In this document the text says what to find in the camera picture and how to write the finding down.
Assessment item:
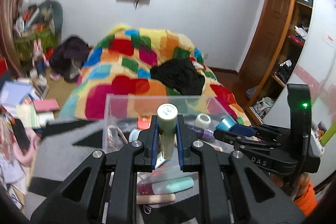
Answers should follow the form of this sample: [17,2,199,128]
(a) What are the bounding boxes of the blue tape roll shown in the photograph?
[215,116,237,131]

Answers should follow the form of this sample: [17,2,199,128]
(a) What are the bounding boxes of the mint green tube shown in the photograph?
[151,177,194,195]

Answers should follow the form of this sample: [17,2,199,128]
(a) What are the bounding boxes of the pink white rope ring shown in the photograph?
[106,124,129,152]

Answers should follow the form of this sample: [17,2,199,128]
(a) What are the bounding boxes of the beige red-capped tube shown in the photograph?
[136,193,176,205]

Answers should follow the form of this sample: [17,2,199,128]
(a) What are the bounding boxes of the long pale green tube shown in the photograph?
[157,103,178,160]

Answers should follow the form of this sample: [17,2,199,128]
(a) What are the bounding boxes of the purple mascara tube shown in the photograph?
[186,124,215,140]

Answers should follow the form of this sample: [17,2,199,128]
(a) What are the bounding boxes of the red foil packet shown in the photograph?
[137,116,151,130]

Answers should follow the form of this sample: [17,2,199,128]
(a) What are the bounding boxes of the white tape roll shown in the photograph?
[194,113,212,129]

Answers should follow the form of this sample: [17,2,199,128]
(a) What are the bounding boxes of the clear plastic storage box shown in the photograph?
[104,103,229,189]

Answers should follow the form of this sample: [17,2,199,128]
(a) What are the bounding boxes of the wooden door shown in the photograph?
[240,0,290,84]

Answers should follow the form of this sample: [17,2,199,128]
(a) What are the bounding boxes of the colorful patchwork quilt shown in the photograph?
[59,26,250,126]

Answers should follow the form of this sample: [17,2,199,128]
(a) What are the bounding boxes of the black clothing on bed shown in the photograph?
[150,59,205,96]

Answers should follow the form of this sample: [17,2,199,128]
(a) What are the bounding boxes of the grey black blanket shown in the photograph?
[27,117,206,224]

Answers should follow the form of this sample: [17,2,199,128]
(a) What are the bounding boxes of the wooden wardrobe shelf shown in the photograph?
[239,0,313,124]

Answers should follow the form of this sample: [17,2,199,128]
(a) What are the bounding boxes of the pink flat box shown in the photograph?
[33,99,60,113]

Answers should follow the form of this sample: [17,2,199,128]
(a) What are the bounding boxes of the dark purple clothes pile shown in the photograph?
[49,36,91,83]

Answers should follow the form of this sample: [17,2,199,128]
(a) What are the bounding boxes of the pink bunny water bottle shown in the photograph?
[32,39,49,77]

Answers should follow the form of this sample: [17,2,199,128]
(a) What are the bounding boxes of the blue white booklet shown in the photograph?
[0,81,33,106]

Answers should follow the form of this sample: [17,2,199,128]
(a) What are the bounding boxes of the green storage bag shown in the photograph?
[13,27,60,62]

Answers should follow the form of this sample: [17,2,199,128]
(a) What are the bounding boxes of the grey neck pillow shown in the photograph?
[39,0,63,35]

